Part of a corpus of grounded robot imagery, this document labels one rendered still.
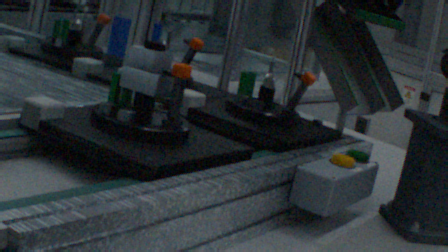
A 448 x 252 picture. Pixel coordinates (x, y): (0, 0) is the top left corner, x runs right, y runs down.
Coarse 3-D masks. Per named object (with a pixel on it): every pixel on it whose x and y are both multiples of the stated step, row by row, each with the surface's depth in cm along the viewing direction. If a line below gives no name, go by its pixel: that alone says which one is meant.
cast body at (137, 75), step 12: (132, 48) 98; (144, 48) 97; (156, 48) 97; (132, 60) 98; (144, 60) 97; (156, 60) 96; (168, 60) 98; (120, 72) 101; (132, 72) 98; (144, 72) 97; (156, 72) 97; (120, 84) 99; (132, 84) 98; (144, 84) 97; (156, 84) 96; (168, 84) 98; (156, 96) 97; (168, 96) 99
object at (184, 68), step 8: (176, 64) 95; (184, 64) 95; (168, 72) 96; (176, 72) 95; (184, 72) 95; (176, 80) 96; (184, 80) 96; (176, 88) 96; (184, 88) 96; (176, 96) 96; (176, 104) 96; (168, 112) 97; (176, 112) 97
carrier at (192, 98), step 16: (272, 64) 131; (240, 80) 127; (272, 80) 125; (192, 96) 122; (240, 96) 123; (272, 96) 125; (192, 112) 122; (208, 112) 121; (224, 112) 124; (240, 112) 122; (256, 112) 121; (272, 112) 123; (288, 112) 123; (224, 128) 118; (240, 128) 117; (256, 128) 117; (272, 128) 119; (288, 128) 122; (304, 128) 125; (320, 128) 128; (272, 144) 113; (288, 144) 112; (304, 144) 117
